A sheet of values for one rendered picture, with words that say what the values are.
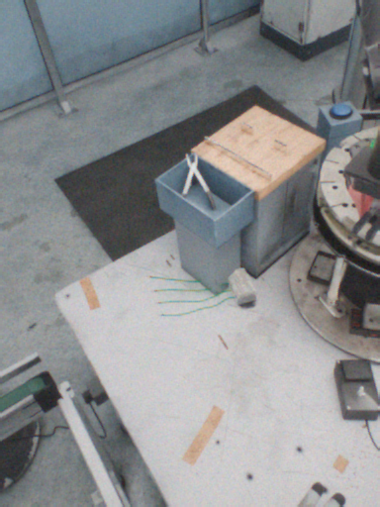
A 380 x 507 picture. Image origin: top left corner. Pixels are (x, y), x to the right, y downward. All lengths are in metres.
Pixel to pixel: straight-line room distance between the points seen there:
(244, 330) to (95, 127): 2.10
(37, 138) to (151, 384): 2.18
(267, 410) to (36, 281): 1.49
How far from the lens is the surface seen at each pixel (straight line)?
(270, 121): 1.15
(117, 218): 2.44
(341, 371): 1.05
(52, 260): 2.38
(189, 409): 1.05
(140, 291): 1.20
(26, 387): 1.17
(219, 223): 0.95
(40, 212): 2.61
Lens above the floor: 1.75
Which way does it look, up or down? 50 degrees down
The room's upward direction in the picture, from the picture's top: 7 degrees counter-clockwise
